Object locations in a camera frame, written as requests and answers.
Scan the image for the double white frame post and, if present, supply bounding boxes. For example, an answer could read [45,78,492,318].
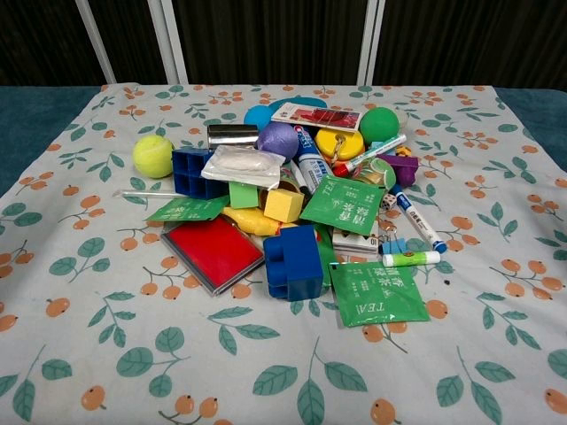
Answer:
[147,0,190,86]

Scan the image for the playing cards box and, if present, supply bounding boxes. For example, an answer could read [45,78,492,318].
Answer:
[331,220,381,257]

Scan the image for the blue plastic grid tray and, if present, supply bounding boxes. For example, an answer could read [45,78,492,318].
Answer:
[171,148,231,201]

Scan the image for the yellow foam cube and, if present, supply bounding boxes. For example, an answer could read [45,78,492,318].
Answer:
[263,188,306,224]

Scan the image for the leaf and orange print tablecloth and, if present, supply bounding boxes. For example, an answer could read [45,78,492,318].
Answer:
[0,82,567,425]

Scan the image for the white marker with blue cap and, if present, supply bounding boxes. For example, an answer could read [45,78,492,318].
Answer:
[389,183,447,254]

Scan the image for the purple fabric ball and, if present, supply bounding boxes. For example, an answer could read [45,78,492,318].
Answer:
[256,121,300,163]

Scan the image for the large blue building block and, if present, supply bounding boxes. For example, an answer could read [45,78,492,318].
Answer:
[262,224,324,303]

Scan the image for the brown cardboard roll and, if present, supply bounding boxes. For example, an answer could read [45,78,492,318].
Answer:
[259,170,311,209]

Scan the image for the green foam cube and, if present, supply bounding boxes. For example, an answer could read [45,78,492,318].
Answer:
[228,181,261,210]

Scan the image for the wide white frame post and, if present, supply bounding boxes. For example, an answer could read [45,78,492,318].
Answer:
[355,0,387,87]

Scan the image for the purple block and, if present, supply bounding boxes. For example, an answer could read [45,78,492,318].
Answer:
[375,153,420,187]

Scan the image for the green white lip balm tube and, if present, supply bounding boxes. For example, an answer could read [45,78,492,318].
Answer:
[382,251,442,267]

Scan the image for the yellow round disc with rope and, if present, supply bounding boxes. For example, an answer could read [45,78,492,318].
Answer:
[315,127,365,166]

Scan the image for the red printed card package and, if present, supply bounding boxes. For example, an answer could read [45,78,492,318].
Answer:
[270,102,363,133]

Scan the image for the green patterned round object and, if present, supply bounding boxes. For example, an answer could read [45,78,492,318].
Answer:
[353,157,398,191]

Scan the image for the green ball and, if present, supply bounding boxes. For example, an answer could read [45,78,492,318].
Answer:
[358,107,400,146]

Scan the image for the cyan ball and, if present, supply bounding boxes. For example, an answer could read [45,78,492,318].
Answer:
[244,104,278,134]

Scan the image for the cyan plastic ring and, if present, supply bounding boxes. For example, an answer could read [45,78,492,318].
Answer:
[268,95,331,114]

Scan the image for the clear plastic straw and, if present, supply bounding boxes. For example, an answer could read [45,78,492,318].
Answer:
[115,189,178,199]

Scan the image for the thin white frame post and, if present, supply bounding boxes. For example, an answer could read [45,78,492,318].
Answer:
[74,0,119,85]

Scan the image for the yellow rubber toy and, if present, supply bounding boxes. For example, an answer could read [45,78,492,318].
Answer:
[220,205,302,238]

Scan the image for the Crest toothpaste tube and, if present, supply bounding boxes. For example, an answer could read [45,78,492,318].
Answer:
[291,123,334,187]

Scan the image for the silver white plastic pouch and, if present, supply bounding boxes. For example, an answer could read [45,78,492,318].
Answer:
[200,145,284,189]

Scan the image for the red pad in clear case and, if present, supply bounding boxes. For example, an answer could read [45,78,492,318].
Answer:
[159,215,266,297]

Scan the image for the dark ribbed backdrop panel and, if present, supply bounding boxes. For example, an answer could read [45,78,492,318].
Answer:
[0,0,567,88]

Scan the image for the yellow-green tennis ball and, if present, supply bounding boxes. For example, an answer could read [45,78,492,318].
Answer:
[132,135,175,180]

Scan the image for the blue binder clip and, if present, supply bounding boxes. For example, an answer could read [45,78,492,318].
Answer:
[378,224,408,256]

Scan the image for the shiny silver metal cup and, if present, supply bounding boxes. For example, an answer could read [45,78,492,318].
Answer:
[206,124,260,151]

